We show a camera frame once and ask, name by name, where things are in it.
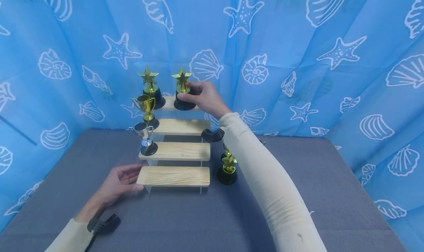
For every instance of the person's right hand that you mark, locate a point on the person's right hand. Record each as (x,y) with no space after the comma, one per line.
(208,99)

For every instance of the person's left hand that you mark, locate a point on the person's left hand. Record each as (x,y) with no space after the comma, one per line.
(114,187)

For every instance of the person's left thumb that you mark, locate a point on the person's left thumb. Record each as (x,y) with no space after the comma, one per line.
(134,188)

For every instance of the person's right index finger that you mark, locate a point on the person's right index finger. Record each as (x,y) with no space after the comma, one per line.
(197,84)

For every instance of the person's right thumb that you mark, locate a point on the person's right thumb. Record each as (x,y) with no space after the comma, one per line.
(186,96)

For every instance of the person's left index finger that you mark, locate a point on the person's left index finger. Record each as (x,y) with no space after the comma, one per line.
(131,167)

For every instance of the gold star trophy black base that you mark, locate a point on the gold star trophy black base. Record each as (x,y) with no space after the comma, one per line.
(228,174)
(182,79)
(149,83)

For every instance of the wooden four step display stand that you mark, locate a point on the wooden four step display stand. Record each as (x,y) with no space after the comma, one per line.
(179,175)

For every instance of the person's right forearm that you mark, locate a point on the person's right forearm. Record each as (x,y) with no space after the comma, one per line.
(268,185)

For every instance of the person's left forearm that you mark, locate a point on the person's left forearm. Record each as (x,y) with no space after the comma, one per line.
(70,238)

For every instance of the silver cup trophy black base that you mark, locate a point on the silver cup trophy black base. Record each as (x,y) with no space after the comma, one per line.
(144,132)

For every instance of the gold cup trophy black base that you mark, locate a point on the gold cup trophy black base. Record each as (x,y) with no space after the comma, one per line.
(146,103)

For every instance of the black wrist band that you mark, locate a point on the black wrist band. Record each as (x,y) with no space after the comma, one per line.
(103,225)
(213,135)

